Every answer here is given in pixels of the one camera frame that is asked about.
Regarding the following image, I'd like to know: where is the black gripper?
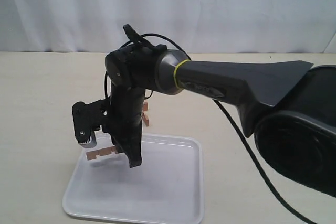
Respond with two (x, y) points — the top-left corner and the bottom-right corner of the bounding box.
(102, 83), (145, 168)

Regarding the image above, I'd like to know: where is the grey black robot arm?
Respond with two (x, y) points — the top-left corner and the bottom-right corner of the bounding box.
(105, 45), (335, 196)

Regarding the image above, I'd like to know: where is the white plastic tray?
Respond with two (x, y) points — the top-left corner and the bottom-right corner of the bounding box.
(62, 134), (204, 223)

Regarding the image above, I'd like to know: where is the white backdrop curtain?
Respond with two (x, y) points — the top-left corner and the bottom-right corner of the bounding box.
(1, 0), (335, 53)

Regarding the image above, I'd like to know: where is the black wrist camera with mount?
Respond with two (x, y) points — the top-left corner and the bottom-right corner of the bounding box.
(72, 99), (109, 148)

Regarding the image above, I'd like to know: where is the black cable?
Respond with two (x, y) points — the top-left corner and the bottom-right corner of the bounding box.
(103, 24), (318, 224)

